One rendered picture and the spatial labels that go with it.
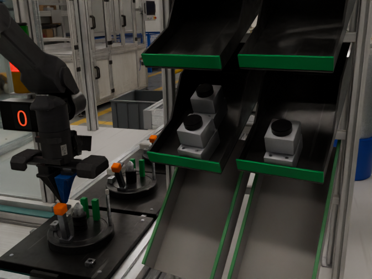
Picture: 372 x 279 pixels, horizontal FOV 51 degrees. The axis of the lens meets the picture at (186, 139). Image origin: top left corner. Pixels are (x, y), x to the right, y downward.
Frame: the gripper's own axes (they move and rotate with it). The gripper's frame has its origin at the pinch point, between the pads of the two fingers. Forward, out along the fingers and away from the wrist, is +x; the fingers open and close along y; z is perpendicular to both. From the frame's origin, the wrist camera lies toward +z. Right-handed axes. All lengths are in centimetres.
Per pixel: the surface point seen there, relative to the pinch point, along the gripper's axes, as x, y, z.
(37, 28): -25, 81, 105
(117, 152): 26, 33, 84
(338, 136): -12, -50, 8
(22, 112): -10.9, 18.5, 13.6
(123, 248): 13.6, -11.0, 2.5
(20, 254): 13.5, 8.2, -5.3
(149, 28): 23, 433, 1089
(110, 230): 11.6, -6.7, 5.1
